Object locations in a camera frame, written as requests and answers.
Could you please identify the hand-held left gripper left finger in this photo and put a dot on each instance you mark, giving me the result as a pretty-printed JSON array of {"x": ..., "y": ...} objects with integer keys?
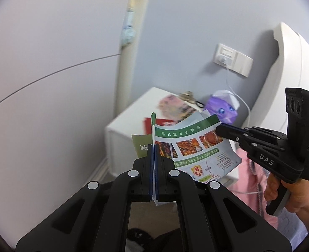
[{"x": 144, "y": 173}]

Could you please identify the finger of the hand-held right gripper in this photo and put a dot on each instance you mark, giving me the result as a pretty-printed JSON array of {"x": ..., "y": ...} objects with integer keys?
[
  {"x": 270, "y": 137},
  {"x": 230, "y": 134}
]

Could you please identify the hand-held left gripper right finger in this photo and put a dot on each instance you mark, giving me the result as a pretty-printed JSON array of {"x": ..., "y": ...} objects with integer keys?
[{"x": 165, "y": 176}]

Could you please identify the green printed food flyer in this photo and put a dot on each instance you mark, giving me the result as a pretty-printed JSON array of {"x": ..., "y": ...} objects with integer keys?
[{"x": 196, "y": 147}]

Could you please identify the red snack packet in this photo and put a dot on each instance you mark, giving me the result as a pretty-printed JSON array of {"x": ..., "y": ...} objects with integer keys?
[{"x": 148, "y": 124}]

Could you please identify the pink printed plastic bag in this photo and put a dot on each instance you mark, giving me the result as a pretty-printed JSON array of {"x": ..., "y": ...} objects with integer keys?
[{"x": 175, "y": 107}]

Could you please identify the person's right hand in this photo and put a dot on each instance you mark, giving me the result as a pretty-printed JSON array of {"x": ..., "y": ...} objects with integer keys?
[{"x": 304, "y": 197}]

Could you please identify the purple tissue pack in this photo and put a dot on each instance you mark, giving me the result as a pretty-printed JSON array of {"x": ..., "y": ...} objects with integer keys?
[{"x": 222, "y": 107}]

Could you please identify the white bedside cabinet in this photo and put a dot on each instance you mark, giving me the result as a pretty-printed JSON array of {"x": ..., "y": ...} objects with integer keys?
[{"x": 123, "y": 139}]

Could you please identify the bunch of keys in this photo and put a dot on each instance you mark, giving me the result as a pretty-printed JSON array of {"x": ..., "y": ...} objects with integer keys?
[{"x": 190, "y": 97}]

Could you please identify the black perforated shoe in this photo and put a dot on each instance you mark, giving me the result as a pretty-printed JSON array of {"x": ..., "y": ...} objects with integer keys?
[{"x": 138, "y": 240}]

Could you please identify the white bed headboard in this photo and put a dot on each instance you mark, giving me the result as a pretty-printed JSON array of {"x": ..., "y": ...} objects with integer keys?
[{"x": 288, "y": 65}]

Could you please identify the light printed bedsheet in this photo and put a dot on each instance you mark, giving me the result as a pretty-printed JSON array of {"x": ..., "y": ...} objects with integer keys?
[{"x": 291, "y": 225}]

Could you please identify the white vertical pipe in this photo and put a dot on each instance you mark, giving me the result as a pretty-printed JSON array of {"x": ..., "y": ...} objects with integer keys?
[{"x": 130, "y": 65}]

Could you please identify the pale tape on pipe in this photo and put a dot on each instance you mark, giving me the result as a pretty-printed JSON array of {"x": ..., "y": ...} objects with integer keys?
[{"x": 128, "y": 29}]

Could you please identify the white blank wall plate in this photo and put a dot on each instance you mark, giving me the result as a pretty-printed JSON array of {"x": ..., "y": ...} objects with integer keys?
[{"x": 243, "y": 65}]

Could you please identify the white wall socket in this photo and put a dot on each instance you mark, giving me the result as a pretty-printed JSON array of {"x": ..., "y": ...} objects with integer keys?
[{"x": 224, "y": 52}]

